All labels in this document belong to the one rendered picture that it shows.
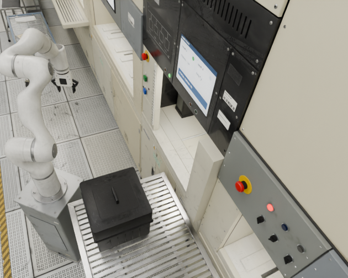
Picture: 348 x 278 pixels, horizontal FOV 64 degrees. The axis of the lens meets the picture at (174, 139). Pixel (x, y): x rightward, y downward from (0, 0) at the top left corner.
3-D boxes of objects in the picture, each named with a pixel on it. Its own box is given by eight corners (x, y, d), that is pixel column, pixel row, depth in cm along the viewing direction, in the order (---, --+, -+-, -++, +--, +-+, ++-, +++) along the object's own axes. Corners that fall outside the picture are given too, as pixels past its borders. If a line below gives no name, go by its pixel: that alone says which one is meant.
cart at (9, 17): (14, 48, 382) (1, 13, 346) (54, 42, 402) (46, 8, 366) (27, 90, 328) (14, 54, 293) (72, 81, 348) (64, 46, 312)
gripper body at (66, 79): (51, 72, 170) (55, 86, 178) (69, 73, 170) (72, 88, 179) (54, 65, 175) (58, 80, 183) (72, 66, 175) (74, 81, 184)
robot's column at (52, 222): (46, 250, 213) (12, 200, 156) (67, 218, 231) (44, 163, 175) (78, 264, 209) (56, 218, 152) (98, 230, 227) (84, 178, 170)
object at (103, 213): (80, 192, 147) (76, 178, 137) (134, 175, 157) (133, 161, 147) (94, 244, 130) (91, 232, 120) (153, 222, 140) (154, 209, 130)
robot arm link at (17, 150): (50, 180, 146) (38, 151, 128) (13, 179, 144) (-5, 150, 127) (56, 162, 154) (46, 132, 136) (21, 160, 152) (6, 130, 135)
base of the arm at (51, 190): (25, 196, 159) (14, 178, 145) (46, 171, 171) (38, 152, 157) (54, 208, 156) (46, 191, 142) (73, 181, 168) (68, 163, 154)
